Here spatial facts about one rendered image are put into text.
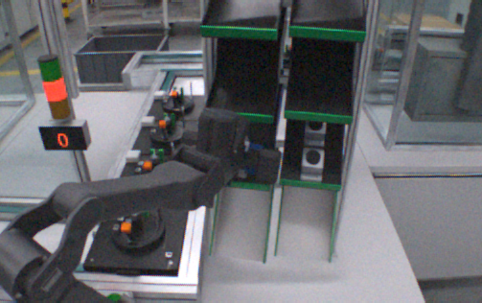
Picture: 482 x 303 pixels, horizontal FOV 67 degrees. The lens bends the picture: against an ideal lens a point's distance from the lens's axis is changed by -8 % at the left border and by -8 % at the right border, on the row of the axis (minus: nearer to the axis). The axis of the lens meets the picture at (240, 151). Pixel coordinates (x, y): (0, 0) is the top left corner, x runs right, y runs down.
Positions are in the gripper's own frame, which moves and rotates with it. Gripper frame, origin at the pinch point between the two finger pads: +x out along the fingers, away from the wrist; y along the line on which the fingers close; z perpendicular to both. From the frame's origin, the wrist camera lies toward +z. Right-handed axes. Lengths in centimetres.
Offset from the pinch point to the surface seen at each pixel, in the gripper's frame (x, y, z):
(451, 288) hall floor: 124, -101, -92
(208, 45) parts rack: 5.1, 10.2, 18.4
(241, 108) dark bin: 1.6, 0.8, 7.7
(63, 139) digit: 7.6, 47.6, -10.3
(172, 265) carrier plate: 3.4, 12.6, -33.5
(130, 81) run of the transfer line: 112, 90, -13
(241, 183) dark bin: 2.7, -1.2, -7.9
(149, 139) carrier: 53, 46, -21
